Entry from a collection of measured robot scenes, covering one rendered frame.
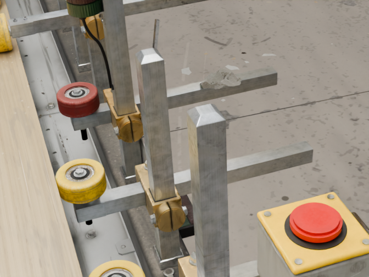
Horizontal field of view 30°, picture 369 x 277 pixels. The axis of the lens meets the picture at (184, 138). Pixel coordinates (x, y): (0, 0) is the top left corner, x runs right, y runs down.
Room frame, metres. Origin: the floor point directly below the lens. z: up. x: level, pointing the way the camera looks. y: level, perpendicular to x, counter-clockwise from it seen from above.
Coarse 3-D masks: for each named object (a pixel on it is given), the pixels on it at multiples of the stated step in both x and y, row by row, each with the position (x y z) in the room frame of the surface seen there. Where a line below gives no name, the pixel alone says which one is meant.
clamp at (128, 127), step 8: (104, 96) 1.18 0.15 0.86; (112, 96) 1.17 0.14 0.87; (112, 104) 1.14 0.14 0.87; (112, 112) 1.12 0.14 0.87; (136, 112) 1.11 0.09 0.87; (112, 120) 1.13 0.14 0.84; (120, 120) 1.09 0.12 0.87; (128, 120) 1.08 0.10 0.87; (136, 120) 1.08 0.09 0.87; (120, 128) 1.07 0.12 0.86; (128, 128) 1.08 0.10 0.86; (136, 128) 1.08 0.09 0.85; (120, 136) 1.07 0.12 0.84; (128, 136) 1.08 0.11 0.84; (136, 136) 1.08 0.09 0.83
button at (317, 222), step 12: (312, 204) 0.41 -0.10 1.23; (324, 204) 0.40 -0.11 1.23; (300, 216) 0.39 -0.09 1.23; (312, 216) 0.39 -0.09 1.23; (324, 216) 0.39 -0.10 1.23; (336, 216) 0.39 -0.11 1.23; (300, 228) 0.38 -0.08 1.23; (312, 228) 0.38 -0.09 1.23; (324, 228) 0.38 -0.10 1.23; (336, 228) 0.38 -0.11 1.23; (312, 240) 0.37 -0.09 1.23; (324, 240) 0.37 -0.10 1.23
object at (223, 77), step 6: (216, 72) 1.22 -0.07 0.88; (222, 72) 1.23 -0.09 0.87; (228, 72) 1.24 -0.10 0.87; (204, 78) 1.22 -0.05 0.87; (210, 78) 1.21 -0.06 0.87; (216, 78) 1.21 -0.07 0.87; (222, 78) 1.21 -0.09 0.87; (228, 78) 1.20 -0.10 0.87; (234, 78) 1.21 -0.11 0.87; (240, 78) 1.22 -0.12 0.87; (204, 84) 1.19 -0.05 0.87; (210, 84) 1.19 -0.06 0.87; (216, 84) 1.19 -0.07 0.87; (222, 84) 1.19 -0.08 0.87; (228, 84) 1.19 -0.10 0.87; (234, 84) 1.20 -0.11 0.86
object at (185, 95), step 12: (252, 72) 1.24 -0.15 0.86; (264, 72) 1.24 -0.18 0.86; (276, 72) 1.24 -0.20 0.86; (192, 84) 1.21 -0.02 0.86; (240, 84) 1.21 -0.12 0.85; (252, 84) 1.22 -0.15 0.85; (264, 84) 1.23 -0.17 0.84; (276, 84) 1.24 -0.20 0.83; (168, 96) 1.17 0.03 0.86; (180, 96) 1.18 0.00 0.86; (192, 96) 1.19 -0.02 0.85; (204, 96) 1.19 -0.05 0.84; (216, 96) 1.20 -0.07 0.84; (108, 108) 1.14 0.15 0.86; (168, 108) 1.17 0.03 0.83; (72, 120) 1.12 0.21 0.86; (84, 120) 1.12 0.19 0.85; (96, 120) 1.13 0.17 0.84; (108, 120) 1.14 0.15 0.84
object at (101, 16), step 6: (96, 0) 1.09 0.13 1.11; (102, 12) 1.10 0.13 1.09; (84, 18) 1.10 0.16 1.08; (102, 18) 1.11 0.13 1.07; (84, 24) 1.10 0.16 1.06; (90, 36) 1.11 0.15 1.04; (102, 48) 1.11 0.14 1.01; (108, 66) 1.11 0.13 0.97; (108, 72) 1.11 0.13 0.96; (108, 78) 1.11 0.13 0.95
